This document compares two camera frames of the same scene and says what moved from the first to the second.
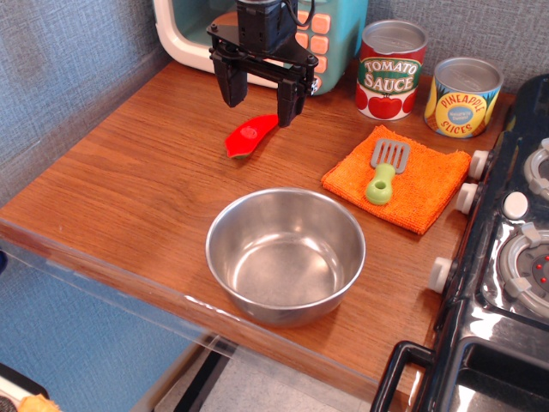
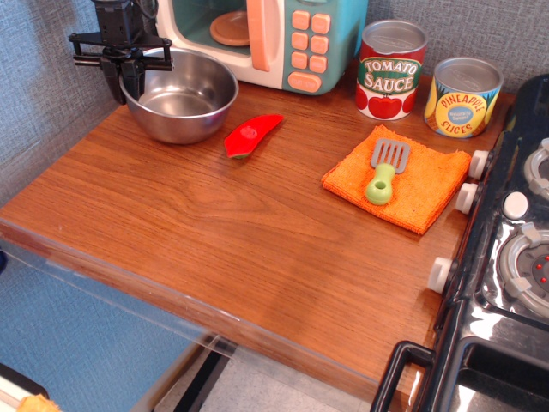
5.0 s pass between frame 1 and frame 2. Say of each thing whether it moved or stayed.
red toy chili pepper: stayed
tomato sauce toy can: stayed
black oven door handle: stayed
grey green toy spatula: stayed
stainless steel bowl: moved
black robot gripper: moved
